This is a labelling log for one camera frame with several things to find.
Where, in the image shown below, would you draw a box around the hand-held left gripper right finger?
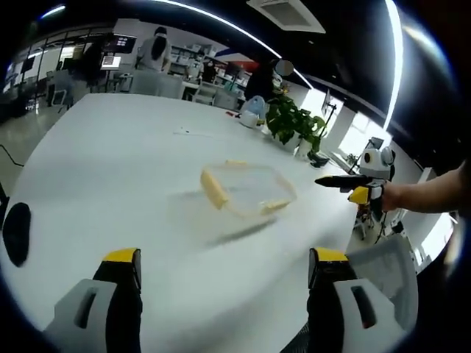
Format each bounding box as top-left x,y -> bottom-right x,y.
306,246 -> 408,353

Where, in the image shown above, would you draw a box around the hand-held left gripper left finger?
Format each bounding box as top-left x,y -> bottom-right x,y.
43,248 -> 144,353

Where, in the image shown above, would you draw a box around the clear plastic box yellow buckles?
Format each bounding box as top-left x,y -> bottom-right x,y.
200,159 -> 298,221

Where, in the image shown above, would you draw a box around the person's right hand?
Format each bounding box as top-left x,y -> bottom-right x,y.
381,182 -> 405,213

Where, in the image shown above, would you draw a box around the potted green plant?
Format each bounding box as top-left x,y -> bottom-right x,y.
265,94 -> 328,157

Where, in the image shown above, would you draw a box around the ceiling light strip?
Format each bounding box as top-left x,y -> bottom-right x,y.
382,0 -> 405,129

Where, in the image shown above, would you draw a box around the black oval pad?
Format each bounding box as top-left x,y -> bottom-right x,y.
1,202 -> 32,268

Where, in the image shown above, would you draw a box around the white blue round appliance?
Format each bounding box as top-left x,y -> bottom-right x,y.
238,95 -> 266,129

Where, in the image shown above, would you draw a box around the ceiling air vent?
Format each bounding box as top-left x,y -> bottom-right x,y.
246,0 -> 327,35

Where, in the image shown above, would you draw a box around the dark wall screen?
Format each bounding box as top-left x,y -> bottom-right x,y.
107,33 -> 135,55

